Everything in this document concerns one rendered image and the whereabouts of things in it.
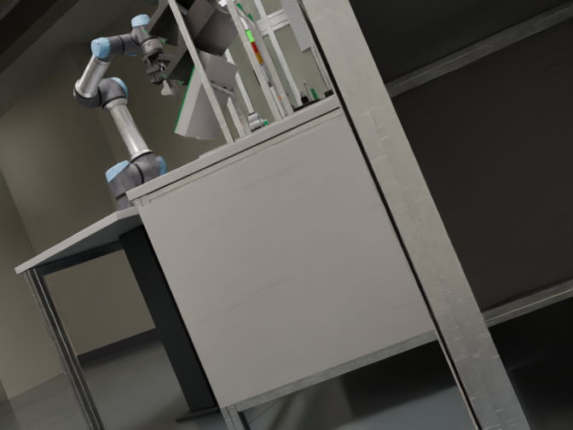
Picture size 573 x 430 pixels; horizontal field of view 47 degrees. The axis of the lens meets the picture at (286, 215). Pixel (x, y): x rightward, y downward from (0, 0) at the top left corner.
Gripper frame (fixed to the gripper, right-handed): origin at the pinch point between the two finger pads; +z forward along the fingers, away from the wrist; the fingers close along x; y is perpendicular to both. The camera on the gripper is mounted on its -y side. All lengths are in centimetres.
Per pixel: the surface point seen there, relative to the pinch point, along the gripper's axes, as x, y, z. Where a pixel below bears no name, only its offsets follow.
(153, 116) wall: -403, 147, -100
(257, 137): 70, -37, 39
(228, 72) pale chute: 25.2, -27.2, 6.8
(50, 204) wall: -495, 345, -80
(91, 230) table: 33, 39, 39
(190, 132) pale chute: 40.0, -10.5, 23.2
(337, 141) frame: 70, -57, 49
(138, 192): 70, 2, 39
